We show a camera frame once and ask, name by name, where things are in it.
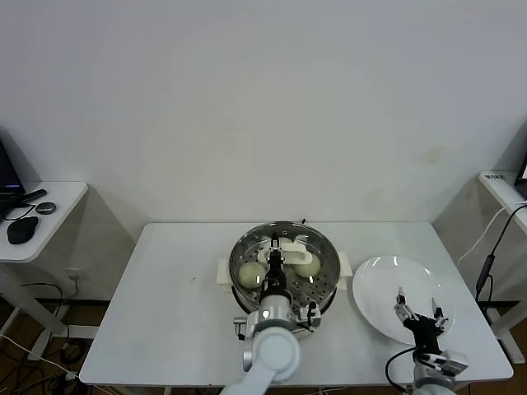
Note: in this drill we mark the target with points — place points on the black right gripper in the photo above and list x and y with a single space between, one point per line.
424 333

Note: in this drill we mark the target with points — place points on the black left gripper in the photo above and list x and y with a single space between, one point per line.
275 282

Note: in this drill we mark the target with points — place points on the white steamed baozi bun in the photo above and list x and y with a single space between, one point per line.
309 269
249 275
285 240

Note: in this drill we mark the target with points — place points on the perforated steel steamer pot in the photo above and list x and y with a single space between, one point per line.
317 290

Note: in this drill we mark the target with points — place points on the white round plate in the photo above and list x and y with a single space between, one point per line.
379 280

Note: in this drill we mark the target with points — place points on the steel pot with white base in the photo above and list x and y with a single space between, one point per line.
225 289

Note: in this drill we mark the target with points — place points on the white side table with sticker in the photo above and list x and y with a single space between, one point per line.
500 191

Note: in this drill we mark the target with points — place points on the laptop with pink screen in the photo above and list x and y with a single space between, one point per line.
523 170

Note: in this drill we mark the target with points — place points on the white side table with mouse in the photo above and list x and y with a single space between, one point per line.
62 214

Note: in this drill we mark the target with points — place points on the round grey disc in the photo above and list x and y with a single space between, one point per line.
45 207

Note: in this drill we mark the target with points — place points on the black bar-shaped device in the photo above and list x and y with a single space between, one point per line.
33 195

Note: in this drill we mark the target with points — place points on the black computer mouse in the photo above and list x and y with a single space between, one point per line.
21 231

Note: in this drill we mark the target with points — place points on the black laptop with purple screen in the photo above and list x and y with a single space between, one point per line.
8 168

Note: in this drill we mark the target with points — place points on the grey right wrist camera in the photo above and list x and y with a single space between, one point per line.
455 364

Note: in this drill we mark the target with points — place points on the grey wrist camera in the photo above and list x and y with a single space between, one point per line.
455 364
311 314

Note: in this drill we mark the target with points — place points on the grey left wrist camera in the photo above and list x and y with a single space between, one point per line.
311 314

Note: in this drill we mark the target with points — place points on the white wall socket plug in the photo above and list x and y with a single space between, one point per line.
74 275

